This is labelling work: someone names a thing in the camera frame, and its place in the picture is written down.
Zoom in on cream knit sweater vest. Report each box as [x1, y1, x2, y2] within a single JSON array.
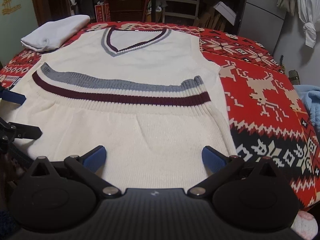
[[1, 28, 236, 191]]

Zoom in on red patterned tablecloth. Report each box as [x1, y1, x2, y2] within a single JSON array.
[[0, 21, 320, 212]]

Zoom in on folded white cloth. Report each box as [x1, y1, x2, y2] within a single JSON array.
[[21, 15, 90, 52]]

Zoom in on light blue garment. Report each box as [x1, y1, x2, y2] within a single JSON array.
[[294, 85, 320, 134]]

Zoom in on red boxes on floor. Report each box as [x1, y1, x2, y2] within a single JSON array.
[[94, 3, 111, 22]]

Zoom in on grey refrigerator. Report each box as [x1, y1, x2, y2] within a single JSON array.
[[239, 0, 286, 54]]

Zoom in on dark wooden shelf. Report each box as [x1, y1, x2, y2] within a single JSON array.
[[62, 0, 247, 34]]

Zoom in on white knotted curtain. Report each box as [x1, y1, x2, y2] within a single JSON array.
[[297, 0, 319, 48]]

